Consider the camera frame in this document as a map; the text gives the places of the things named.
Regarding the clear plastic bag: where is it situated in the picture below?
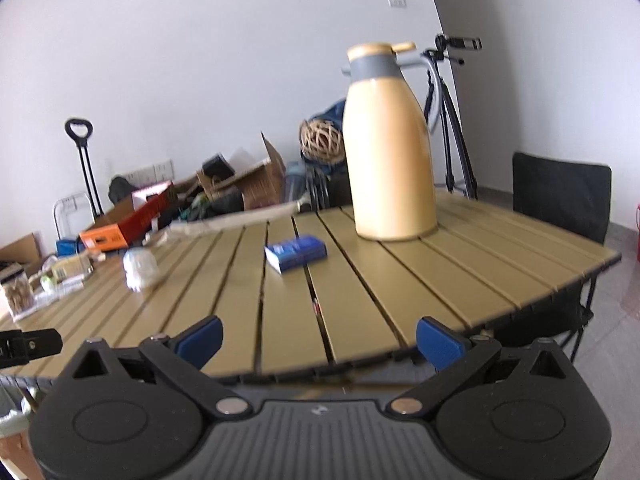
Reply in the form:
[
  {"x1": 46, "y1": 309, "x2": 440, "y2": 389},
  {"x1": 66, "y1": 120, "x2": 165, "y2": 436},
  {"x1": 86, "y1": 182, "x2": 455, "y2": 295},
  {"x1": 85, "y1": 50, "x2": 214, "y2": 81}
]
[{"x1": 122, "y1": 247, "x2": 162, "y2": 292}]

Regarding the small blue white box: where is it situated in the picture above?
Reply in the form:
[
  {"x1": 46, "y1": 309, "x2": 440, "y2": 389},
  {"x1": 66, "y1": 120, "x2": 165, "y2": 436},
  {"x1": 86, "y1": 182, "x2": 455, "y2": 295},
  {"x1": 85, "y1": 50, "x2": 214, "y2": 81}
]
[{"x1": 264, "y1": 235, "x2": 328, "y2": 274}]

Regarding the clear jar with snacks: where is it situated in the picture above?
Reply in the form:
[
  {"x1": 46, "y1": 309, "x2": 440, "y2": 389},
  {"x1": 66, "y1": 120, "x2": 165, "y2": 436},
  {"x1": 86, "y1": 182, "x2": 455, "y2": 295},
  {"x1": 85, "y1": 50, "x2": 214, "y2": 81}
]
[{"x1": 1, "y1": 272, "x2": 35, "y2": 318}]

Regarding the small green bottle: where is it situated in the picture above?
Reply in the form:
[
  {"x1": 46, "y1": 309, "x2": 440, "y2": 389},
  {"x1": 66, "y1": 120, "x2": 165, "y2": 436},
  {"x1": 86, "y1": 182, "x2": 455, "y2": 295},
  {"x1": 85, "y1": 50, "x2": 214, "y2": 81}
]
[{"x1": 40, "y1": 275, "x2": 56, "y2": 292}]

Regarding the small yellow medicine box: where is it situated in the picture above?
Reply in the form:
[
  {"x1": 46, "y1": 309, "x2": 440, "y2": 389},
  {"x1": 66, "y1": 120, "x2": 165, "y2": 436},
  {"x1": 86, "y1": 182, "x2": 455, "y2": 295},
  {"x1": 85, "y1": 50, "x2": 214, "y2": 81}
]
[{"x1": 50, "y1": 254, "x2": 93, "y2": 283}]

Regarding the folding slatted camping table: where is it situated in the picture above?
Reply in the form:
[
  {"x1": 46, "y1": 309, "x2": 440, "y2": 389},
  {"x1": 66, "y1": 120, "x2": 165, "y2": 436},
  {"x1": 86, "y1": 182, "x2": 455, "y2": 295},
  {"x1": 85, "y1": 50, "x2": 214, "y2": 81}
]
[{"x1": 1, "y1": 193, "x2": 620, "y2": 385}]

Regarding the orange cardboard box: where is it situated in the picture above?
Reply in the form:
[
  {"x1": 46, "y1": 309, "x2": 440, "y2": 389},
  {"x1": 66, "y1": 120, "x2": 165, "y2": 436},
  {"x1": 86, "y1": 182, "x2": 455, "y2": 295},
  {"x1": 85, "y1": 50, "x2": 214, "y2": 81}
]
[{"x1": 79, "y1": 181, "x2": 176, "y2": 252}]

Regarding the open brown cardboard box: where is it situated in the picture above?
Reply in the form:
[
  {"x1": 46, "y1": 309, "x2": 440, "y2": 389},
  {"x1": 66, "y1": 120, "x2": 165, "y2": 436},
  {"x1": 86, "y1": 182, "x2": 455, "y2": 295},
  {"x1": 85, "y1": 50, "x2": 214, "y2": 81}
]
[{"x1": 196, "y1": 133, "x2": 285, "y2": 210}]

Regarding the grey water bottle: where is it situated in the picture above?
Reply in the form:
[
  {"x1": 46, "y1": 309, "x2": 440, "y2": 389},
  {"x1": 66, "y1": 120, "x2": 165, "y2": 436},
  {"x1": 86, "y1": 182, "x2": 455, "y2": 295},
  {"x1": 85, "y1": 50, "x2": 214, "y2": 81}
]
[{"x1": 282, "y1": 160, "x2": 307, "y2": 203}]

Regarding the yellow thermos jug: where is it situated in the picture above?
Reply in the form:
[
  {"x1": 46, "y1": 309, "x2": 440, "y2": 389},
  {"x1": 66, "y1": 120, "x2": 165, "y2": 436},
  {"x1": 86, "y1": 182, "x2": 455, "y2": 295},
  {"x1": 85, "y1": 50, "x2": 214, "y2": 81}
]
[{"x1": 342, "y1": 42, "x2": 442, "y2": 242}]

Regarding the black folding camp chair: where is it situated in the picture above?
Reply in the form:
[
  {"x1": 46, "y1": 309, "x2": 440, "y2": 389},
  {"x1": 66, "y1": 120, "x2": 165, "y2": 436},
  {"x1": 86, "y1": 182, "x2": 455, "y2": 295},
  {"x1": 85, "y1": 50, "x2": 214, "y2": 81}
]
[{"x1": 499, "y1": 150, "x2": 613, "y2": 363}]

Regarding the blue bag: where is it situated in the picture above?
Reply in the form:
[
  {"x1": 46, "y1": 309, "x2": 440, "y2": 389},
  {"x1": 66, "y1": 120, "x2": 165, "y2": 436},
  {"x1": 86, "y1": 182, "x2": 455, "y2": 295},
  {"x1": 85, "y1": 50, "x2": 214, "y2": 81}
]
[{"x1": 298, "y1": 100, "x2": 346, "y2": 174}]

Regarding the woven rattan ball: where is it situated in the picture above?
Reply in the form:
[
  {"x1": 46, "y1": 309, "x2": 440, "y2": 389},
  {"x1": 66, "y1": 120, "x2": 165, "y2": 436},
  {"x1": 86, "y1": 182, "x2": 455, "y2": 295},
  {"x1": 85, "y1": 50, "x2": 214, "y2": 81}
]
[{"x1": 298, "y1": 118, "x2": 345, "y2": 165}]

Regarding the black camera tripod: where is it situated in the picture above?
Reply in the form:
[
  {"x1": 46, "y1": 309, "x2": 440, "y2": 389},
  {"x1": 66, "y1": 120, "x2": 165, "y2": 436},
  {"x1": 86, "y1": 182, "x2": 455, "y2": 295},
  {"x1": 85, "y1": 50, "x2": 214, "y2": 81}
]
[{"x1": 421, "y1": 34, "x2": 483, "y2": 200}]

